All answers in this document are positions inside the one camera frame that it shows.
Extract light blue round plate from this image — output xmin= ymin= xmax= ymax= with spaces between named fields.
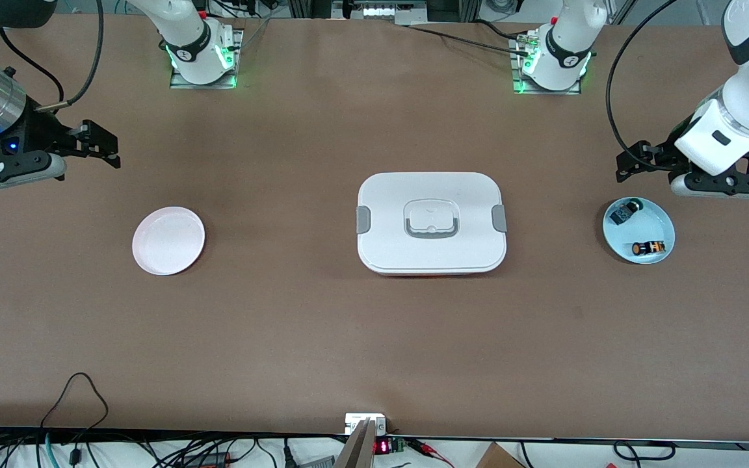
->
xmin=602 ymin=197 xmax=676 ymax=265

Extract pink round plate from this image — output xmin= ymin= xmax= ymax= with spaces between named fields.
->
xmin=132 ymin=206 xmax=206 ymax=276

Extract white light bar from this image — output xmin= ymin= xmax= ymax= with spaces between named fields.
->
xmin=361 ymin=4 xmax=415 ymax=18

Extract black power adapter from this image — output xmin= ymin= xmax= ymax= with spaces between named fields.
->
xmin=181 ymin=452 xmax=233 ymax=468

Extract brown cardboard piece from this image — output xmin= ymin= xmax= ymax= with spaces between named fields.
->
xmin=475 ymin=442 xmax=526 ymax=468

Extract small white box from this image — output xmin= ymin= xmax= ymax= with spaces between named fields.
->
xmin=345 ymin=413 xmax=387 ymax=435

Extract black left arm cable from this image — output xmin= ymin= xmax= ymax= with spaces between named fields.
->
xmin=606 ymin=0 xmax=681 ymax=157

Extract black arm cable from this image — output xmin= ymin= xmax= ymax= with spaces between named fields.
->
xmin=0 ymin=0 xmax=104 ymax=109
xmin=606 ymin=0 xmax=681 ymax=157

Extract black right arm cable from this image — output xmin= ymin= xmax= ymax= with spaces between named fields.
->
xmin=0 ymin=0 xmax=104 ymax=109

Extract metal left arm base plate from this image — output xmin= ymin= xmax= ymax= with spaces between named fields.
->
xmin=511 ymin=38 xmax=582 ymax=96

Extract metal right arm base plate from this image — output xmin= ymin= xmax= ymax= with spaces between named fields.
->
xmin=170 ymin=29 xmax=244 ymax=90

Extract black base cable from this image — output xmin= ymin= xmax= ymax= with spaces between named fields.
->
xmin=406 ymin=25 xmax=534 ymax=58

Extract thin black looped cable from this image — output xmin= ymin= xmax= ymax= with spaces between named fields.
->
xmin=40 ymin=372 xmax=110 ymax=433

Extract white lunch box grey handle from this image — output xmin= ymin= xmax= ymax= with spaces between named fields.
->
xmin=356 ymin=172 xmax=507 ymax=277

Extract black coiled cable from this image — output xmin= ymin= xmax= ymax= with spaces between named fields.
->
xmin=613 ymin=440 xmax=677 ymax=463

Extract red wire leads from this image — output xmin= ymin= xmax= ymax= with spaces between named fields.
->
xmin=412 ymin=439 xmax=454 ymax=468

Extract grey slanted post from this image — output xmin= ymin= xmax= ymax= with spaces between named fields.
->
xmin=334 ymin=418 xmax=378 ymax=468

